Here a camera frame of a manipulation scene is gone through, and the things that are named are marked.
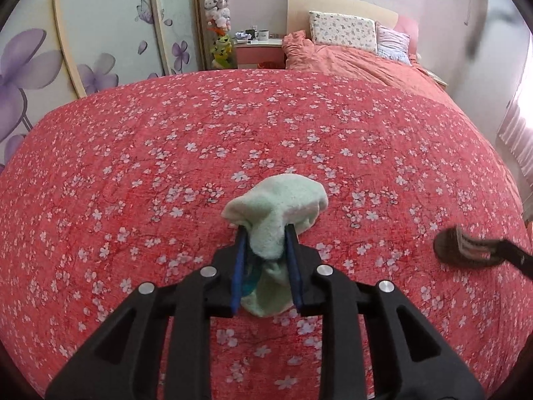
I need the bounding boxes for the light green sock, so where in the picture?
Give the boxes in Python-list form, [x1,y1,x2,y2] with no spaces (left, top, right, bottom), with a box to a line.
[221,173,329,318]

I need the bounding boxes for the brown striped sock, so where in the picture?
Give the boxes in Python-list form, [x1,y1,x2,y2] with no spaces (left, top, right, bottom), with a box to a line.
[433,226,504,269]

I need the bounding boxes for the pink window curtain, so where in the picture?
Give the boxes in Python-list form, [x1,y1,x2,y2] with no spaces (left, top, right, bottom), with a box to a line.
[498,90,532,184]

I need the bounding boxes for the far side nightstand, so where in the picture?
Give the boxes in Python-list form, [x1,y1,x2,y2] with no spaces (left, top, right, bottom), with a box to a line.
[425,70,448,90]

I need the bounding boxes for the salmon pink duvet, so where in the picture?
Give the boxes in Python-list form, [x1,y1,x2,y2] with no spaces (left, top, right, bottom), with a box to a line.
[282,30,453,104]

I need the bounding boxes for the pink white nightstand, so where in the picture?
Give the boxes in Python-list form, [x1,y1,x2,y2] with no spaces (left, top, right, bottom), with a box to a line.
[234,39,285,70]

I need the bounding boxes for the white mug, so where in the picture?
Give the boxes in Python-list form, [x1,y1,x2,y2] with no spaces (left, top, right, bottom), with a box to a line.
[256,30,269,42]

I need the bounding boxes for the pink striped pillow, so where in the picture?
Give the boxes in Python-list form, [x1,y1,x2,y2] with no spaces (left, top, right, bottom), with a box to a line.
[376,23,411,66]

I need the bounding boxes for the white floral pillow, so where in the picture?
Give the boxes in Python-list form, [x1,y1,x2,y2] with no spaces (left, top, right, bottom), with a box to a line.
[309,11,378,54]

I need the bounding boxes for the beige and pink headboard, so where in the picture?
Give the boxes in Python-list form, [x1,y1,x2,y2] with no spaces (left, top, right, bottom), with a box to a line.
[286,0,419,54]

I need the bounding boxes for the hanging plush toy organizer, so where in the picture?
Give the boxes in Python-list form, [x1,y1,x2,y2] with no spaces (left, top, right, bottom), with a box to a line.
[201,0,236,70]

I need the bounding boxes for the floral sliding wardrobe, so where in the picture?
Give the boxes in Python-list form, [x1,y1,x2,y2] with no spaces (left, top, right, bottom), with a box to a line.
[1,0,202,163]

